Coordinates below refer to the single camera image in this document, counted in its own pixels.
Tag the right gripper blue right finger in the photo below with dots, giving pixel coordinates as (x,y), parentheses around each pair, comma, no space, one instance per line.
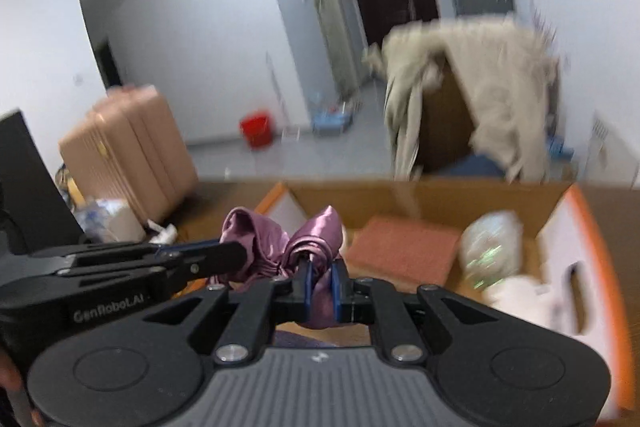
(378,305)

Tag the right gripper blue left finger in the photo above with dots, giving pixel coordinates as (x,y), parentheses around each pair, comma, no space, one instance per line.
(256,312)

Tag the purple satin scrunchie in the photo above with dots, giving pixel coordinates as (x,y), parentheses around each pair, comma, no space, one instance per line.
(271,252)

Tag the orange scrubbing sponge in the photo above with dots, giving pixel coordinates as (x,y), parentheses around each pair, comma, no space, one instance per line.
(403,251)

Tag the iridescent scrunchie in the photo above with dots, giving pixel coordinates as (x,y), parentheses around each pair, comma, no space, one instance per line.
(491,248)

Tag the white yellow hamster plush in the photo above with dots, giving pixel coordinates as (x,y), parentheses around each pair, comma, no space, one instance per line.
(527,299)

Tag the black paper bag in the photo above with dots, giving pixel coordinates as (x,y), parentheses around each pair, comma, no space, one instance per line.
(34,215)

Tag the white crumpled cloth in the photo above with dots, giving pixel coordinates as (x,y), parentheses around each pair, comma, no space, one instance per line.
(162,235)

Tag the pink suitcase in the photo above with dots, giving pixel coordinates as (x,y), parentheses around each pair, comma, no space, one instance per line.
(129,147)

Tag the red bucket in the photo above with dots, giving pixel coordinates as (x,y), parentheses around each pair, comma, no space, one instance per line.
(257,130)

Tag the red cardboard box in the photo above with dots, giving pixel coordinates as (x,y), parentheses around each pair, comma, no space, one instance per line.
(561,255)

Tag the wooden chair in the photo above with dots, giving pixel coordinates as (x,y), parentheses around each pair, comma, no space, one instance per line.
(446,129)

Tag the beige jacket on chair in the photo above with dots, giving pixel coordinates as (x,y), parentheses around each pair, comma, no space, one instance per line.
(503,70)

